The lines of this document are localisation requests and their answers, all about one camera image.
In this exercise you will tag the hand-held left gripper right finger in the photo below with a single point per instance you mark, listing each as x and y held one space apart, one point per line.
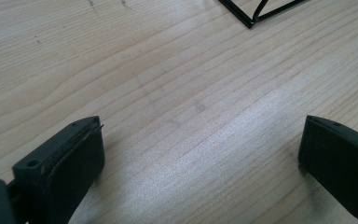
338 161

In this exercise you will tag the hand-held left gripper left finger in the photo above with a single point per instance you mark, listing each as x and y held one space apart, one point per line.
65 168

